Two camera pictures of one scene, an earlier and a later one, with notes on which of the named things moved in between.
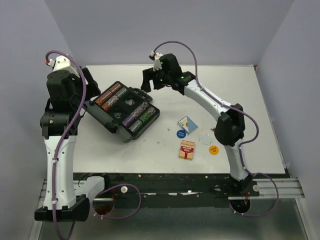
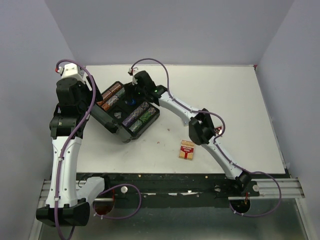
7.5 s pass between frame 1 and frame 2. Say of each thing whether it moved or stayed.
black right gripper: moved
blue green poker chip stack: stayed
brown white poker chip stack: stayed
